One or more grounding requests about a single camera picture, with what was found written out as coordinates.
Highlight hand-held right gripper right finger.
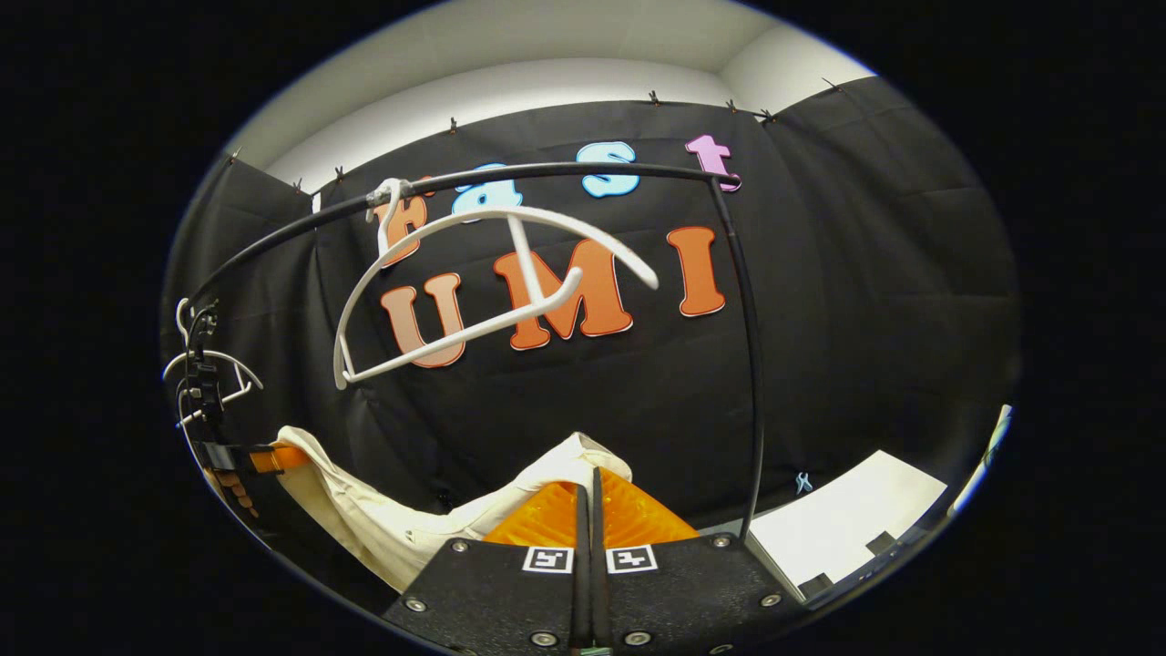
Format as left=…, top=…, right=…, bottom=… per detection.
left=590, top=466, right=807, bottom=655

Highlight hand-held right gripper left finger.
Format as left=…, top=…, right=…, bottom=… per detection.
left=381, top=481, right=591, bottom=653

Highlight cream shirt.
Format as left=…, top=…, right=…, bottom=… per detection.
left=273, top=425, right=634, bottom=593

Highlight white clothes hanger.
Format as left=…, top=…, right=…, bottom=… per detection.
left=162, top=298, right=265, bottom=429
left=332, top=178, right=660, bottom=391

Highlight black clothes rack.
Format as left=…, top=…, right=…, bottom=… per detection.
left=182, top=162, right=768, bottom=540

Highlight white drawer cabinet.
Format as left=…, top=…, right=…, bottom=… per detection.
left=742, top=449, right=948, bottom=598

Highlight black backdrop cloth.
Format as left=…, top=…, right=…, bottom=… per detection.
left=159, top=77, right=1021, bottom=566

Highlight row of black backdrop clips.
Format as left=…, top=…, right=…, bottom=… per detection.
left=223, top=77, right=844, bottom=197

